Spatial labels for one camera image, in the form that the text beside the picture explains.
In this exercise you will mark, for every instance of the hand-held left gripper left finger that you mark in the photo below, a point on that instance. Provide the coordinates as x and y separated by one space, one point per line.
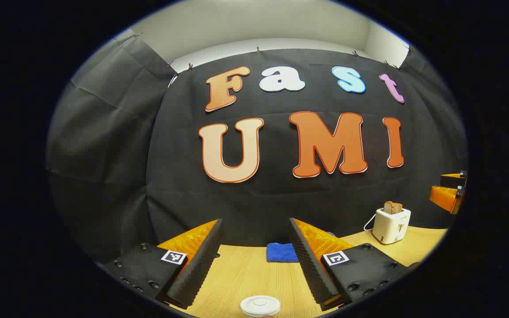
201 265

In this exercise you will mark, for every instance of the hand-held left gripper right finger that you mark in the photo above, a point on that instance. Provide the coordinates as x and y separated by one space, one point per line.
309 265

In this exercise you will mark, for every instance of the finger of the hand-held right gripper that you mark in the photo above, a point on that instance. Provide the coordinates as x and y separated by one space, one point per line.
451 180
444 196

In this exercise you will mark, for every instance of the white teacup lid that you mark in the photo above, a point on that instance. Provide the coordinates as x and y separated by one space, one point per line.
260 304

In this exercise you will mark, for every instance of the blue towel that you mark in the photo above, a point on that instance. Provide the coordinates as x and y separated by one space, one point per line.
281 253

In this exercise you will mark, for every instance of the brown toast slice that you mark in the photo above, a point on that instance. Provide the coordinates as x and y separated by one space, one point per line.
388 207
398 207

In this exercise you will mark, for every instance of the white toaster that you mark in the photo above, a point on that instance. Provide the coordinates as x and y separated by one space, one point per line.
389 226

